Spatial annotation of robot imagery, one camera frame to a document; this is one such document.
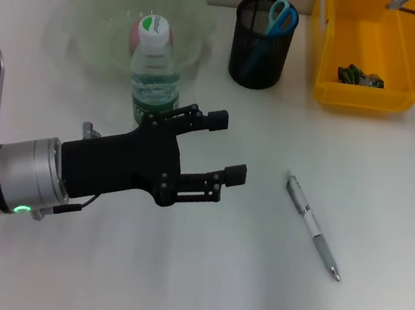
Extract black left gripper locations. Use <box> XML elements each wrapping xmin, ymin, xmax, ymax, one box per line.
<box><xmin>54</xmin><ymin>86</ymin><xmax>257</xmax><ymax>221</ymax></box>

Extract clear green-label water bottle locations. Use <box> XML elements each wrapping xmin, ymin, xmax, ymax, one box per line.
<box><xmin>123</xmin><ymin>13</ymin><xmax>191</xmax><ymax>132</ymax></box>

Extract silver ballpoint pen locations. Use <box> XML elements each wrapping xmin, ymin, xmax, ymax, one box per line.
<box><xmin>274</xmin><ymin>171</ymin><xmax>356</xmax><ymax>283</ymax></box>

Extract green plastic wrapper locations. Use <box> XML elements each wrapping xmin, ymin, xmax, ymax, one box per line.
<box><xmin>335</xmin><ymin>63</ymin><xmax>388</xmax><ymax>90</ymax></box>

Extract pink peach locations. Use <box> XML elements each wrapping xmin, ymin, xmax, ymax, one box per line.
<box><xmin>127</xmin><ymin>21</ymin><xmax>178</xmax><ymax>57</ymax></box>

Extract blue scissors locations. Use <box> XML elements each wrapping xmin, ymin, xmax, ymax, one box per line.
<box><xmin>240</xmin><ymin>0</ymin><xmax>301</xmax><ymax>85</ymax></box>

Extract black mesh pen holder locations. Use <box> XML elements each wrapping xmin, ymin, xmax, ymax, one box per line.
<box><xmin>225</xmin><ymin>0</ymin><xmax>302</xmax><ymax>95</ymax></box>

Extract translucent green fruit bowl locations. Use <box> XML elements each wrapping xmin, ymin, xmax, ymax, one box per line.
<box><xmin>42</xmin><ymin>0</ymin><xmax>219</xmax><ymax>96</ymax></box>

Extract yellow plastic bin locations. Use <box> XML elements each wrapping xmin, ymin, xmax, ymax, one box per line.
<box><xmin>300</xmin><ymin>0</ymin><xmax>415</xmax><ymax>123</ymax></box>

